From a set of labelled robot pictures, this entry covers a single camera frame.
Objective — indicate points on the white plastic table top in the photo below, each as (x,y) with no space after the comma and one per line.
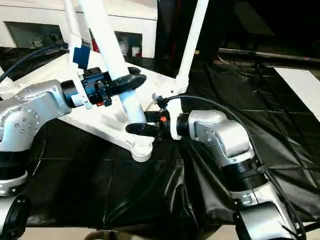
(110,120)

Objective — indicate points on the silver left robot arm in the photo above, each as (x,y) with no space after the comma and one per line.
(30,115)

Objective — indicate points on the white cabinet with glass doors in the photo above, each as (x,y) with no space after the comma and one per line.
(30,15)

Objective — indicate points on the dark left robot foot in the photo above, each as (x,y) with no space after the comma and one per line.
(100,235)

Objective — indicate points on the black plastic mat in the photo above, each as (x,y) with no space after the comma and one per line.
(280,150)

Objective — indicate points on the white board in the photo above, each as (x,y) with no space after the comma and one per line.
(302,87)

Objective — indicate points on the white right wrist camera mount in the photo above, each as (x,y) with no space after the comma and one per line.
(172,107)

